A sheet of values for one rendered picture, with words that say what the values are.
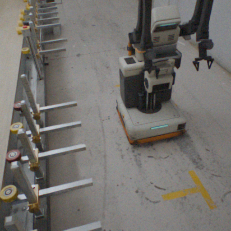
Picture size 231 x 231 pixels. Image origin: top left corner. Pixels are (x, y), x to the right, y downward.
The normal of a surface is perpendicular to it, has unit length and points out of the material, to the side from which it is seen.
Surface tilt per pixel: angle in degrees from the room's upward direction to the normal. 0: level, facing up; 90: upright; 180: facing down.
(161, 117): 0
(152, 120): 0
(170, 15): 42
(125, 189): 0
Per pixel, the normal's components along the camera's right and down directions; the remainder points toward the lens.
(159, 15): 0.11, -0.16
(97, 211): -0.06, -0.77
